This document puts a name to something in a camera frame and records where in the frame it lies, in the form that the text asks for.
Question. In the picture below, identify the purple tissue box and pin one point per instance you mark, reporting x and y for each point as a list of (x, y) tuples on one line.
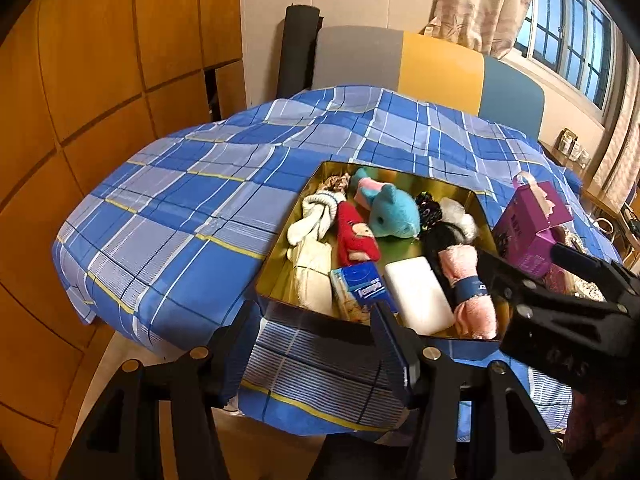
[(525, 235)]

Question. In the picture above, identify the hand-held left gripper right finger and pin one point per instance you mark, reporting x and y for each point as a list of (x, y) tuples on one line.
[(392, 350)]

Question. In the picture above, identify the person's right forearm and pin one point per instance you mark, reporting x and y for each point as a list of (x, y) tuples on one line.
[(605, 435)]

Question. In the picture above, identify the pink towel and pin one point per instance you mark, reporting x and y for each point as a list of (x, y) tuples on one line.
[(475, 310)]

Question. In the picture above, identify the window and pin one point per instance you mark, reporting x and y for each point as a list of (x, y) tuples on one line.
[(570, 35)]

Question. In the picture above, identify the white soft packet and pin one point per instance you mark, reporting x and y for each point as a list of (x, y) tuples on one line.
[(420, 295)]

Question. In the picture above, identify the blue tissue pack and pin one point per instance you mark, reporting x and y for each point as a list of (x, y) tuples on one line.
[(360, 285)]

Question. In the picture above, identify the small box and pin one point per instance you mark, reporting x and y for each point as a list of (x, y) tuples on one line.
[(567, 142)]

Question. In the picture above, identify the grey yellow blue chair back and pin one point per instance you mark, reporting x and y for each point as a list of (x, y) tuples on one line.
[(440, 70)]

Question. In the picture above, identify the blue plush toy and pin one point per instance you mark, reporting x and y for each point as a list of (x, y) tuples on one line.
[(395, 212)]

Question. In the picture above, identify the brown patterned scrunchie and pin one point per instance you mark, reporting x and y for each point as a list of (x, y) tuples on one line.
[(335, 183)]

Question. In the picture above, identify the wooden side desk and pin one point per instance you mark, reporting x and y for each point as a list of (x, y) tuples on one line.
[(600, 200)]

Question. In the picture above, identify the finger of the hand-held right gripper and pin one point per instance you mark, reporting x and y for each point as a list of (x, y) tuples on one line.
[(505, 277), (590, 272)]

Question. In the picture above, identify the blue plaid tablecloth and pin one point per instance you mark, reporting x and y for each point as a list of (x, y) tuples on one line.
[(175, 200)]

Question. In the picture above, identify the ornate metallic tissue box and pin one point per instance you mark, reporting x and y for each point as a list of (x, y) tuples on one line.
[(562, 280)]

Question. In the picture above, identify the red fuzzy sock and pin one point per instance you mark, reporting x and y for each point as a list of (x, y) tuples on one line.
[(352, 240)]

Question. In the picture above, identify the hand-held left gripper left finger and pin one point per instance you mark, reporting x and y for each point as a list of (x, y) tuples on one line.
[(235, 355)]

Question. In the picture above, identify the black rolled mat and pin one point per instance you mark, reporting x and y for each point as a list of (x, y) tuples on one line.
[(297, 50)]

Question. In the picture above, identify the gold metal tin tray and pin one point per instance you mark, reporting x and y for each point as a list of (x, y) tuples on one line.
[(395, 250)]

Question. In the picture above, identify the cream cloth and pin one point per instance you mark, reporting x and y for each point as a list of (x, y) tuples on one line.
[(310, 280)]

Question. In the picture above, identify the white knit sock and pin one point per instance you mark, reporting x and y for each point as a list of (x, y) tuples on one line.
[(312, 215)]

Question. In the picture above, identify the wooden wardrobe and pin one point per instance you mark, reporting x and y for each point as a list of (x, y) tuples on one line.
[(100, 60)]

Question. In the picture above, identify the patterned beige curtain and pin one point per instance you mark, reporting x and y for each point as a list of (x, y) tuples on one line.
[(480, 5)]

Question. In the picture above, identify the striped light curtain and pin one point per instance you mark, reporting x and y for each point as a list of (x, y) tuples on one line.
[(622, 150)]

